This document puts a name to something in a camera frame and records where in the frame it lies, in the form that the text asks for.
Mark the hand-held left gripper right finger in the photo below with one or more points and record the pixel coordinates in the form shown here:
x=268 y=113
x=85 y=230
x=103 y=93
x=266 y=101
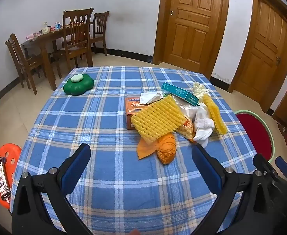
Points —
x=207 y=169

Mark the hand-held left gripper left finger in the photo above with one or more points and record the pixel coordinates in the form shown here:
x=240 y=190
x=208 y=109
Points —
x=76 y=166

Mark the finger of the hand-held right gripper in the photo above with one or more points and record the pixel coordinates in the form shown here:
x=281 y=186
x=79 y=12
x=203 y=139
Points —
x=264 y=167
x=284 y=165

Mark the red basin with green rim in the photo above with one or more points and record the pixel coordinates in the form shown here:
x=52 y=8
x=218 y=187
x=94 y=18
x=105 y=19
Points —
x=253 y=129

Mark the white foam net wrap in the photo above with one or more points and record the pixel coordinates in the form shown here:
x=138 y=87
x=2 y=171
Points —
x=202 y=127

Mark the orange mesh net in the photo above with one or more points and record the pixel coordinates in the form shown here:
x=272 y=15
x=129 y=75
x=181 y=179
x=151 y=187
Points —
x=166 y=148

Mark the wide yellow foam net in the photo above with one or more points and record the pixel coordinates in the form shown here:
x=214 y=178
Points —
x=158 y=120

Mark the cream paper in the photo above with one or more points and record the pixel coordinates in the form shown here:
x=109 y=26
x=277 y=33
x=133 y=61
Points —
x=200 y=90

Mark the clear snack bag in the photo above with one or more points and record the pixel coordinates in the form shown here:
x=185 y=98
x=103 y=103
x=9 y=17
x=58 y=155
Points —
x=186 y=128

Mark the narrow yellow foam net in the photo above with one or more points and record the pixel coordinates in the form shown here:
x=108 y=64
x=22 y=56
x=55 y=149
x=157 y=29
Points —
x=215 y=115

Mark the orange plastic stool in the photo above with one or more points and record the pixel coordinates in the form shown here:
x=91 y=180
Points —
x=9 y=151

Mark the black smartphone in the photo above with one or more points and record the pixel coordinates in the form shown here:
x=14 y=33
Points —
x=1 y=178

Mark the orange cardboard box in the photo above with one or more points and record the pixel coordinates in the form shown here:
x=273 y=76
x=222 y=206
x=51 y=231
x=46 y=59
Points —
x=131 y=109

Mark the teal white cardboard box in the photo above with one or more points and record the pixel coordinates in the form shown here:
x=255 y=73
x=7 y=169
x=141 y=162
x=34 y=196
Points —
x=180 y=93

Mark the green flower-shaped container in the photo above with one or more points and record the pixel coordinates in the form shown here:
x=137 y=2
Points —
x=78 y=85

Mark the white crumpled tissue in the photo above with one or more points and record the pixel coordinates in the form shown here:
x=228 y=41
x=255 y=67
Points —
x=149 y=97

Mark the brown panelled wooden door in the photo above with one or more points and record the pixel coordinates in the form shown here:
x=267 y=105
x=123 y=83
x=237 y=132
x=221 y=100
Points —
x=194 y=22
x=263 y=49

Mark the brown wooden chair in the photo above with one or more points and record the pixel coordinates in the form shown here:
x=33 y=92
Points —
x=100 y=27
x=21 y=56
x=76 y=29

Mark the brown wooden dining table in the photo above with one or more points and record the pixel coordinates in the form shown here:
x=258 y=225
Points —
x=48 y=39

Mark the pink packet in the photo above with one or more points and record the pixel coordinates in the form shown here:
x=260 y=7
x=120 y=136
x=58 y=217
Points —
x=31 y=36

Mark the small blue white box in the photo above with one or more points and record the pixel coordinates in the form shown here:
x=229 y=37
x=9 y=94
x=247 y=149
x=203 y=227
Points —
x=58 y=26

